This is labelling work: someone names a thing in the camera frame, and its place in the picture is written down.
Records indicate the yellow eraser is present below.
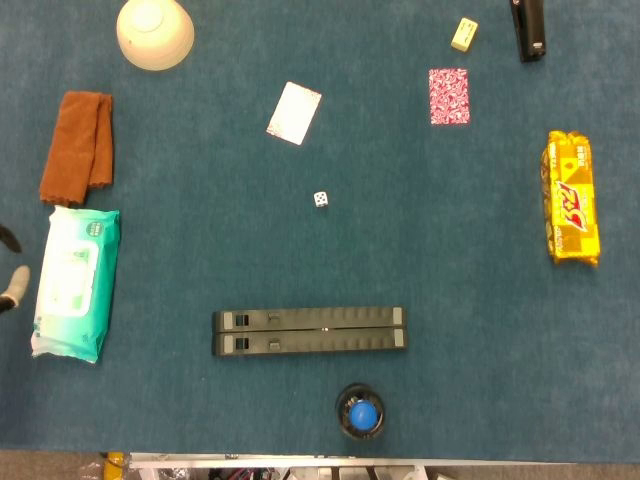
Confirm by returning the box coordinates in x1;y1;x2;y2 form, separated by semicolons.
450;17;479;52

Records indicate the green wet wipes pack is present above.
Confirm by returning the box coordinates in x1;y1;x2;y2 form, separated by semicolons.
30;204;122;365

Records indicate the yellow biscuit pack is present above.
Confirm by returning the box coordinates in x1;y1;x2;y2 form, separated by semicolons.
539;130;601;268

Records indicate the black stapler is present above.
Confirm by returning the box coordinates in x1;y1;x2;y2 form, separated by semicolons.
509;0;547;64

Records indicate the white metal robot base frame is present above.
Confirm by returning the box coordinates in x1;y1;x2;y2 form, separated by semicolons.
128;452;426;480

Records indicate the blue ball in cup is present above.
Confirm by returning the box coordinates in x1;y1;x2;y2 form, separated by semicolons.
334;382;387;441

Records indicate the yellow plastic part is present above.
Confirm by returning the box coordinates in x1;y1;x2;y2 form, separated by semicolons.
103;452;125;480

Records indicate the red patterned playing card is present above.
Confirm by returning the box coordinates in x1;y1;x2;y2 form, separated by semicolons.
265;81;323;147
428;68;471;127

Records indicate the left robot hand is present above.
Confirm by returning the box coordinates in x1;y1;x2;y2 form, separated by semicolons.
0;224;32;314

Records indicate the black plastic rail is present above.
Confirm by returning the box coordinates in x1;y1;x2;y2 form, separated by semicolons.
211;306;407;332
211;328;409;357

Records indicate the cream upturned bowl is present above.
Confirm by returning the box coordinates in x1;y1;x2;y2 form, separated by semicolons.
116;0;196;72

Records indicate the brown folded cloth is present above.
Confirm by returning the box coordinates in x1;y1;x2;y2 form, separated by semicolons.
38;90;115;206

